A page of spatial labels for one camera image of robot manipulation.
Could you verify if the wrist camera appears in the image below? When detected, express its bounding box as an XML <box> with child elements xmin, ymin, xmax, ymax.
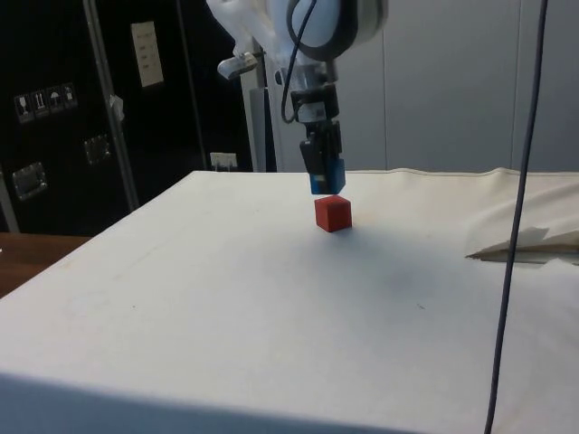
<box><xmin>216</xmin><ymin>51</ymin><xmax>258</xmax><ymax>81</ymax></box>

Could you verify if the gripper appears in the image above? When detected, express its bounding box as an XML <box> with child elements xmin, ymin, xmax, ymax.
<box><xmin>290</xmin><ymin>85</ymin><xmax>344</xmax><ymax>184</ymax></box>

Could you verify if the black cable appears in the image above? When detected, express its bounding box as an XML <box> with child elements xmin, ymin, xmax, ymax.
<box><xmin>482</xmin><ymin>0</ymin><xmax>549</xmax><ymax>434</ymax></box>

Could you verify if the black cabinet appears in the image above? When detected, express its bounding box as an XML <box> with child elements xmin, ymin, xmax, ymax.
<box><xmin>0</xmin><ymin>0</ymin><xmax>268</xmax><ymax>237</ymax></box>

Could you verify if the red cube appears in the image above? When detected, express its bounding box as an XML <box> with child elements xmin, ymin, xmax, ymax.
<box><xmin>314</xmin><ymin>195</ymin><xmax>353</xmax><ymax>233</ymax></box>

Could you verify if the blue cube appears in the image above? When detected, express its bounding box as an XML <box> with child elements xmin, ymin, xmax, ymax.
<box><xmin>309</xmin><ymin>157</ymin><xmax>347</xmax><ymax>196</ymax></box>

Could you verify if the dark grey cable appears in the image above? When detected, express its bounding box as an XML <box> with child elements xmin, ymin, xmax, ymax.
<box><xmin>280</xmin><ymin>0</ymin><xmax>318</xmax><ymax>126</ymax></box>

